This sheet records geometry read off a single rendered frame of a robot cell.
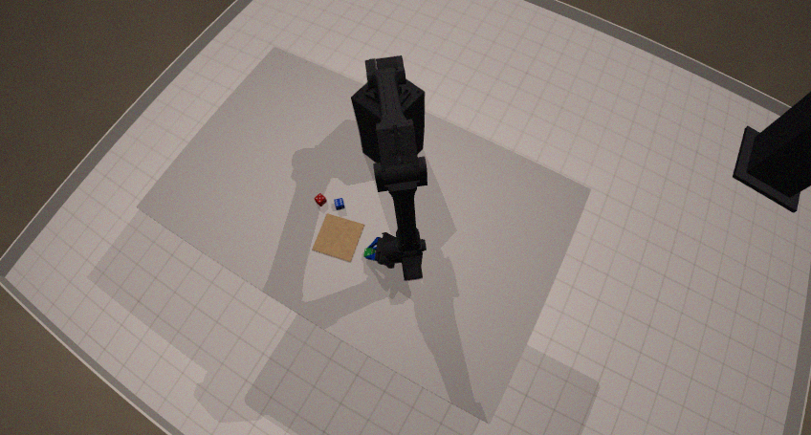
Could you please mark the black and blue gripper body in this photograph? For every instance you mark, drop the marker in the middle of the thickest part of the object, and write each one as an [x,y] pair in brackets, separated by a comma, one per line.
[386,250]

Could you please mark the tan flat mat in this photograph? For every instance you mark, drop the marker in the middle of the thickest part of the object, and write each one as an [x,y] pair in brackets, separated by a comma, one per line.
[338,237]

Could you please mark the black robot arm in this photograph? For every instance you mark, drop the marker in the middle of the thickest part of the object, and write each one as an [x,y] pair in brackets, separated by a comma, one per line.
[399,175]

